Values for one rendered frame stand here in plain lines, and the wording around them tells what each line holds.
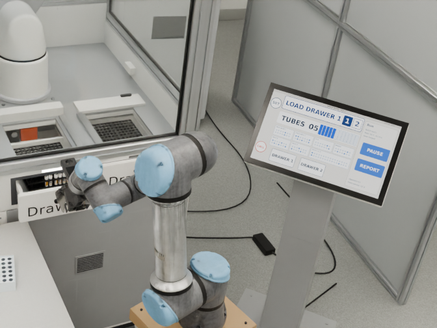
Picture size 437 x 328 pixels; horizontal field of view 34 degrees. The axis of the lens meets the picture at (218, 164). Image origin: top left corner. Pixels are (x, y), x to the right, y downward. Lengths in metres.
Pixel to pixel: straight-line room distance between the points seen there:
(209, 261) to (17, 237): 0.75
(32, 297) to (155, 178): 0.73
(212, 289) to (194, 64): 0.85
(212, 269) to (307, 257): 0.93
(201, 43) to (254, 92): 2.26
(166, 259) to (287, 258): 1.12
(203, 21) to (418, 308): 1.91
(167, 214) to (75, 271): 1.09
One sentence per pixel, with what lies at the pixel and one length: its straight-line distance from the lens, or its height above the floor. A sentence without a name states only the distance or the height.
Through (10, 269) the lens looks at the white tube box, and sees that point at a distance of 2.34.
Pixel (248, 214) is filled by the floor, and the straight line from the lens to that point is 3.94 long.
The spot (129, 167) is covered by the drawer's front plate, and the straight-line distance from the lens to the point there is 2.59.
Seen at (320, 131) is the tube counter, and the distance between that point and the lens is 2.59.
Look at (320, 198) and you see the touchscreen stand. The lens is 2.72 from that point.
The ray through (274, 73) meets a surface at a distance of 4.44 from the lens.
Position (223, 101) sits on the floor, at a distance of 4.98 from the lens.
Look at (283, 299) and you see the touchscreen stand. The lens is 3.06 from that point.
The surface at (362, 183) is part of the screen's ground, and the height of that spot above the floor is 1.01.
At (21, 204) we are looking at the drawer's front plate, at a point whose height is 0.89.
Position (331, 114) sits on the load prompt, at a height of 1.16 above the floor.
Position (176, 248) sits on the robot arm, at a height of 1.17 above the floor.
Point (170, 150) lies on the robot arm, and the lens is 1.73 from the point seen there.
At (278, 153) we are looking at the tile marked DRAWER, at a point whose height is 1.01.
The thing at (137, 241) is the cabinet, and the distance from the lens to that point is 2.86.
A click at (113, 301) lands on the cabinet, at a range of 3.04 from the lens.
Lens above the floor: 2.38
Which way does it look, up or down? 34 degrees down
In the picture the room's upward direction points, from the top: 9 degrees clockwise
